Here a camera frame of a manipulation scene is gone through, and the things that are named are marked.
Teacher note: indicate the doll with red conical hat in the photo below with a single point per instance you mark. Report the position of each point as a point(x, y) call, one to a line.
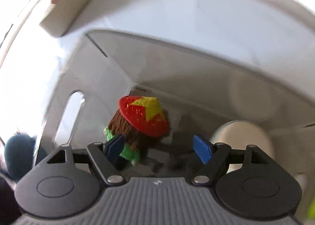
point(142, 122)

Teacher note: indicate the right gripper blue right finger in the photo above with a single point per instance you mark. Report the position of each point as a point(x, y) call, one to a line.
point(202, 148)

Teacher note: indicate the blue jeans leg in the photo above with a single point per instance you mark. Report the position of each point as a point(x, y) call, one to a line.
point(18, 154)

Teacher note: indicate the white round bowl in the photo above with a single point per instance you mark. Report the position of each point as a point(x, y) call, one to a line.
point(239, 134)

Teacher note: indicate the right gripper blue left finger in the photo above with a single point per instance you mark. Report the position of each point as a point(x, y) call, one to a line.
point(113, 148)

